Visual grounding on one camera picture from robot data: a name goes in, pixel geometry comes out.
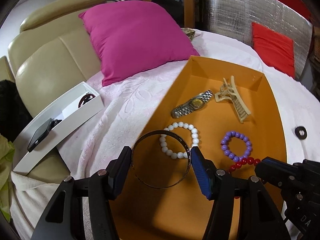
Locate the pale pink textured blanket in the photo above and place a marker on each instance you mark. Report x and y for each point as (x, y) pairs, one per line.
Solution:
(125, 100)

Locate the beige hair claw clip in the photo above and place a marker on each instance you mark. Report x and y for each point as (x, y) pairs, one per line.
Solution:
(240, 107)

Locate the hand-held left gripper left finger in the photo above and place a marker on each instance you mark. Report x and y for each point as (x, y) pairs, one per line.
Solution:
(122, 172)

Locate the beige leather sofa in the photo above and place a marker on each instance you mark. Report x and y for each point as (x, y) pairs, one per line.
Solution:
(50, 62)

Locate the orange cardboard box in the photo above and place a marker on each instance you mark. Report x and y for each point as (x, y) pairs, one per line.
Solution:
(175, 205)

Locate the metal bangle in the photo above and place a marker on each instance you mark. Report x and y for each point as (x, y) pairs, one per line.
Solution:
(185, 148)

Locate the light green cloth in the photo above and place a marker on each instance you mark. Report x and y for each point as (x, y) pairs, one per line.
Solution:
(5, 155)

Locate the striped cloth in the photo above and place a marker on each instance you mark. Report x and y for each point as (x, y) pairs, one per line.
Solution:
(118, 0)

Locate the patterned cloth bag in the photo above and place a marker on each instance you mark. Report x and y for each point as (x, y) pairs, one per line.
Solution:
(188, 33)

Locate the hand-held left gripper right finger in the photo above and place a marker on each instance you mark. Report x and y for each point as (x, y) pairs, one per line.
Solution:
(200, 172)

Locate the wooden cabinet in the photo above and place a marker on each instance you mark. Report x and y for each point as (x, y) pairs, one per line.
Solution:
(190, 5)

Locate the magenta pillow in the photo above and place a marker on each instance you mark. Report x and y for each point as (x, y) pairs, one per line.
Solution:
(137, 37)

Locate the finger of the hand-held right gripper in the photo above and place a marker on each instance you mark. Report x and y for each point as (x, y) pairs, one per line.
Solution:
(270, 168)

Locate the small red pillow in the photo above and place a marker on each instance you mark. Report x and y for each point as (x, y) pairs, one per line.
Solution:
(272, 50)

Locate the long white box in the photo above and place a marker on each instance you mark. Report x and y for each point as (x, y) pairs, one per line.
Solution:
(82, 115)

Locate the silver insulated mat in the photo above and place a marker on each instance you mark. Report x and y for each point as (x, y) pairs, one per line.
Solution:
(232, 10)

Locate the brown hair clip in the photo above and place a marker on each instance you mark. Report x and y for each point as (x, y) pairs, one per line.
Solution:
(82, 100)

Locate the silver and gold wristwatch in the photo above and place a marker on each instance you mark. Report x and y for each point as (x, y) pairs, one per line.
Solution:
(195, 102)

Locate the black smartphone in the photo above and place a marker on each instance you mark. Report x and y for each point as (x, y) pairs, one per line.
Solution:
(40, 135)

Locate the black fuzzy cloth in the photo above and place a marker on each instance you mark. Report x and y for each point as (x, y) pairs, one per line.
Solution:
(10, 105)

